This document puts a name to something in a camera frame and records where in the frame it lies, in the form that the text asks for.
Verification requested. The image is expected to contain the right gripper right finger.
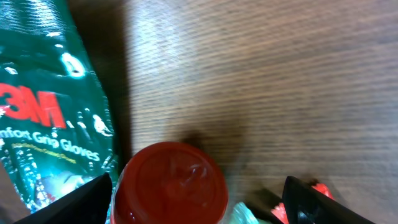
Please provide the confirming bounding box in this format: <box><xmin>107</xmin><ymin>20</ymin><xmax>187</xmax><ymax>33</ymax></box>
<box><xmin>282</xmin><ymin>176</ymin><xmax>373</xmax><ymax>224</ymax></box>

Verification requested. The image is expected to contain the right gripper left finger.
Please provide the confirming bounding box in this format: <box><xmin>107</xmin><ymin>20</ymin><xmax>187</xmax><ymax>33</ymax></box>
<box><xmin>15</xmin><ymin>173</ymin><xmax>112</xmax><ymax>224</ymax></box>

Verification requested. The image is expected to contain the red sachet pack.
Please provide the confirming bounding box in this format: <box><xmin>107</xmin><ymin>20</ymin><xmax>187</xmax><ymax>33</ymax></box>
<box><xmin>271</xmin><ymin>183</ymin><xmax>334</xmax><ymax>224</ymax></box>

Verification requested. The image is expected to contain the mint green wipes packet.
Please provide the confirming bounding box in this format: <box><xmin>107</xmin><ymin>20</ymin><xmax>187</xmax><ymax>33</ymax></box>
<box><xmin>223</xmin><ymin>202</ymin><xmax>271</xmax><ymax>224</ymax></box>

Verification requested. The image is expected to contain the sriracha bottle green cap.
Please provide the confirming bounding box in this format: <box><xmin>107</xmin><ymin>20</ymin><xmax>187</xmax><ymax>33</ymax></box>
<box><xmin>109</xmin><ymin>142</ymin><xmax>228</xmax><ymax>224</ymax></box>

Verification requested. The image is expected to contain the green 3M gloves packet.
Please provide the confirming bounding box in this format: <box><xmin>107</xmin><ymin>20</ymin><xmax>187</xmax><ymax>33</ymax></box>
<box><xmin>1</xmin><ymin>0</ymin><xmax>118</xmax><ymax>212</ymax></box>

